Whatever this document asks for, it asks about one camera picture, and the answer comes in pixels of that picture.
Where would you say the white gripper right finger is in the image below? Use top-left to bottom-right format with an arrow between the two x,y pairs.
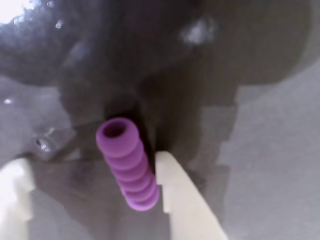
154,150 -> 230,240

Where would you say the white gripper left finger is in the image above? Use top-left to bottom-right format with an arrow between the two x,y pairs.
0,157 -> 35,240

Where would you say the purple ribbed pen grip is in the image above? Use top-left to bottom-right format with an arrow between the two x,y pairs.
95,118 -> 160,212

